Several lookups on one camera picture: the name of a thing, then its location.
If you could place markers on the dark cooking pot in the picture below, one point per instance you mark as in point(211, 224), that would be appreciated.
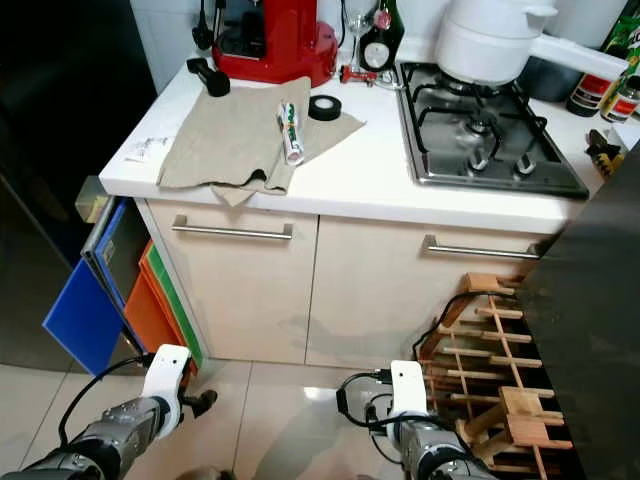
point(550, 82)

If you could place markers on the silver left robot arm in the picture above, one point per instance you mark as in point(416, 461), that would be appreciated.
point(115, 440)

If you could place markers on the white green tube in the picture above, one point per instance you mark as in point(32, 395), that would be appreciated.
point(292, 135)

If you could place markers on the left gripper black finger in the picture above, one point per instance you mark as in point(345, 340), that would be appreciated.
point(200, 401)

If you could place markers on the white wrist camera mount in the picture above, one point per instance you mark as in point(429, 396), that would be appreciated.
point(165, 375)
point(408, 388)

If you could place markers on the red corkscrew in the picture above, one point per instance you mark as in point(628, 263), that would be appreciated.
point(370, 76)

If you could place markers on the green wine bottle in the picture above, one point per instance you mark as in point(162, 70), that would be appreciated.
point(388, 12)

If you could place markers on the black portafilter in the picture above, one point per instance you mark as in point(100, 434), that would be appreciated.
point(210, 78)

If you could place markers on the beige kitchen cabinet white worktop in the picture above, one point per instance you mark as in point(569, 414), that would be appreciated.
point(360, 290)

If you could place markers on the clear wine glass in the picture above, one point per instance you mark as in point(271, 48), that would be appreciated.
point(358, 15)

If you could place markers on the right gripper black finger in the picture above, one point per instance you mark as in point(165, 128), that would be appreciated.
point(375, 412)

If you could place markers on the dark bottle red label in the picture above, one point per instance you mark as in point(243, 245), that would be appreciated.
point(588, 92)

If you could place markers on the black kitchen timer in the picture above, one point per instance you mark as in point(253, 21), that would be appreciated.
point(378, 50)

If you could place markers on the wooden wine rack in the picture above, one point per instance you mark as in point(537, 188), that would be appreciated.
point(520, 400)

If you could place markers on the white cooking pot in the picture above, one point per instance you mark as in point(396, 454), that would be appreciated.
point(490, 40)

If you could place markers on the black hanging utensil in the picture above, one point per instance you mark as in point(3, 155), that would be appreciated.
point(205, 28)

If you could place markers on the green board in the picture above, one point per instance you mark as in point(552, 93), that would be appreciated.
point(180, 310)

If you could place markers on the red coffee machine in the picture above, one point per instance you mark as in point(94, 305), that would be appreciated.
point(280, 50)

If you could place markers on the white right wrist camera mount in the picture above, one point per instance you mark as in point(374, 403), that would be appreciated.
point(408, 388)

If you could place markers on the small bottle white label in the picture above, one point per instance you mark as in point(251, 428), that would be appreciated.
point(622, 100)

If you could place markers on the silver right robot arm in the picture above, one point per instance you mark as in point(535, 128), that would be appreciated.
point(445, 455)

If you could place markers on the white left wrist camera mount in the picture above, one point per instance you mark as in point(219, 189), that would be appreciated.
point(165, 375)

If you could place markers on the small dark grey fridge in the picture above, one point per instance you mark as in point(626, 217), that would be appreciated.
point(590, 320)

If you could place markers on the steel gas hob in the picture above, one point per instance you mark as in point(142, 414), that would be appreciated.
point(470, 150)

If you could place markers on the large black fridge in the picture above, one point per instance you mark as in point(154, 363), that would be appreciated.
point(60, 200)

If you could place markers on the small beige linen cloth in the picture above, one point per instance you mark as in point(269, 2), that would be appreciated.
point(230, 130)

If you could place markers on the black tape roll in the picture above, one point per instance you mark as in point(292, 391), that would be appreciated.
point(313, 108)

